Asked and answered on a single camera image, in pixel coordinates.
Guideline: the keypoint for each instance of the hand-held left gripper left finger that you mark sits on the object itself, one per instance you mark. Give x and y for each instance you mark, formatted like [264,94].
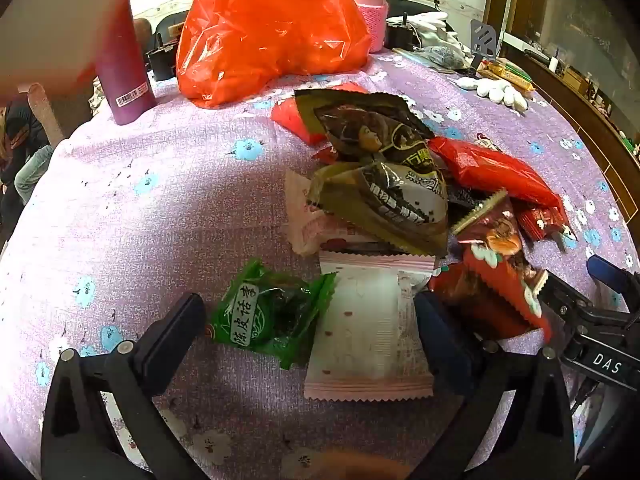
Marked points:
[170,330]

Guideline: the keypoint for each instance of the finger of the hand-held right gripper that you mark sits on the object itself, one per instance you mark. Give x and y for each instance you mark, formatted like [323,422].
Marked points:
[562,297]
[606,267]

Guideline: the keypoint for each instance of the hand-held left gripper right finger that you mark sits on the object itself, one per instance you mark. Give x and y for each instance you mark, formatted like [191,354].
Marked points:
[436,332]

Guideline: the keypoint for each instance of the red flower-print snack packet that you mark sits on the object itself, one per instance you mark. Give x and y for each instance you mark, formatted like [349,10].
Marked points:
[500,265]

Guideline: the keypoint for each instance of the white pink-edged snack packet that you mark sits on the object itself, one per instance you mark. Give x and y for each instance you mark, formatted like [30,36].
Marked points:
[365,340]

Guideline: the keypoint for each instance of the green snack packet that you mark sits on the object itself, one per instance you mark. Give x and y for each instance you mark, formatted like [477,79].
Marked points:
[260,315]

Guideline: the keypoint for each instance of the red snack packet yellow print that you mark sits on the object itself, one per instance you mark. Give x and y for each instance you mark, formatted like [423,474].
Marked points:
[490,170]

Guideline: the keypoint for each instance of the pink and white snack packet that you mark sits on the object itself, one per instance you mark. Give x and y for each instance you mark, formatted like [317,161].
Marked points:
[305,220]

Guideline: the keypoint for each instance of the brown sesame snack packet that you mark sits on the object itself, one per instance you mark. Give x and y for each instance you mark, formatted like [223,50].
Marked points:
[395,200]
[360,130]

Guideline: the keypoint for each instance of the small red snack packet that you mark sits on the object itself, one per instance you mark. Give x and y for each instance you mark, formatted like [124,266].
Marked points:
[542,220]

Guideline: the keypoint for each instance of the purple floral tablecloth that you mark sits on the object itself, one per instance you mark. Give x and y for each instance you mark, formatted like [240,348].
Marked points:
[150,210]

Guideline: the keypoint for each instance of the white glove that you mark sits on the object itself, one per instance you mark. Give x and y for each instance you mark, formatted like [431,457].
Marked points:
[495,92]

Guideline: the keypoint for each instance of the yellow snack bars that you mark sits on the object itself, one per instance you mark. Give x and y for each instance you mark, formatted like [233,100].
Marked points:
[510,74]

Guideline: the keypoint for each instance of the wooden display cabinet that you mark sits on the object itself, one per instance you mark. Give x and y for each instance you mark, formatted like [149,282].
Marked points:
[575,35]

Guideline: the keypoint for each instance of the plain red snack packet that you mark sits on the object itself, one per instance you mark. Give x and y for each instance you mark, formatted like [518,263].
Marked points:
[295,117]

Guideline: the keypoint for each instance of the brown sofa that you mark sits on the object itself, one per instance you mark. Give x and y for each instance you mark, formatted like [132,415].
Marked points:
[45,110]

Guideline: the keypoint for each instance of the grey stand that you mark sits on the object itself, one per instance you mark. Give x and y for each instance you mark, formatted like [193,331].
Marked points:
[484,35]

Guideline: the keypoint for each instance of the purple thermos bottle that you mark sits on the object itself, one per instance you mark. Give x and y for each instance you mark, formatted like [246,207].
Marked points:
[122,70]

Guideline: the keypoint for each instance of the clear bag with dark contents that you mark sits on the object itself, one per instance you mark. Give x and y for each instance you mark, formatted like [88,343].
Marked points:
[440,56]

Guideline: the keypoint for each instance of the black box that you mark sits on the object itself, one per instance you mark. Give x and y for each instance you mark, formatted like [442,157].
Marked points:
[160,57]

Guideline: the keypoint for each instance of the white gloves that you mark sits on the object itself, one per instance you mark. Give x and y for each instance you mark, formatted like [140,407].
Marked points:
[435,25]

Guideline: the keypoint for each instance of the orange plastic bag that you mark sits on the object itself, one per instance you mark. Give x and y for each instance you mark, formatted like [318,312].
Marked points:
[260,30]

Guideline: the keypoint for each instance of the pink thermos bottle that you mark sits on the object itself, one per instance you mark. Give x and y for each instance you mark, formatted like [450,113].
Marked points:
[367,5]

